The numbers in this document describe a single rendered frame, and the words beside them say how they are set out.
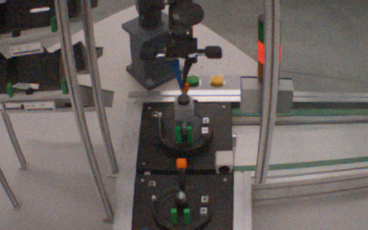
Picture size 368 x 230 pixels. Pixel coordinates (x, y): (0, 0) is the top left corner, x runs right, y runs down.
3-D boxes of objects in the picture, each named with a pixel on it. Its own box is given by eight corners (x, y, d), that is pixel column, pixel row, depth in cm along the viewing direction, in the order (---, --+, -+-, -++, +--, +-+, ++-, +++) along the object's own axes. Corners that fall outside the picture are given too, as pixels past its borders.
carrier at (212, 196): (136, 179, 127) (129, 145, 118) (233, 178, 126) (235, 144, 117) (131, 252, 110) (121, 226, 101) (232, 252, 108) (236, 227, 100)
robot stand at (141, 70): (161, 52, 178) (157, 8, 164) (186, 72, 170) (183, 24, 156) (125, 69, 172) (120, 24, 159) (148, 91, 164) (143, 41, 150)
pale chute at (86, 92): (73, 103, 143) (75, 88, 143) (112, 107, 141) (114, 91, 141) (36, 99, 115) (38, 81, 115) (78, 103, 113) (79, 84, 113)
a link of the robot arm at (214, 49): (142, 26, 121) (139, 26, 115) (220, 24, 120) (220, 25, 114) (142, 57, 122) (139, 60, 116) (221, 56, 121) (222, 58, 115)
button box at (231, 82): (182, 89, 157) (181, 74, 153) (251, 89, 156) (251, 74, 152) (181, 106, 152) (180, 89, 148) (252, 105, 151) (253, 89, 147)
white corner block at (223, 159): (215, 161, 130) (215, 150, 127) (232, 160, 130) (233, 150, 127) (215, 174, 127) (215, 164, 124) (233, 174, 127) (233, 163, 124)
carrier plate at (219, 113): (143, 108, 145) (142, 102, 144) (230, 107, 144) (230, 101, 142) (136, 174, 128) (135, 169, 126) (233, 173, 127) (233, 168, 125)
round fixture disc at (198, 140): (159, 115, 140) (159, 109, 139) (213, 114, 139) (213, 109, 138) (156, 154, 130) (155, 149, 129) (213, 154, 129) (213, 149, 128)
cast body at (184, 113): (176, 109, 133) (174, 88, 128) (194, 109, 133) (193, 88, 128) (174, 134, 127) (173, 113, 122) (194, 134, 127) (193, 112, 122)
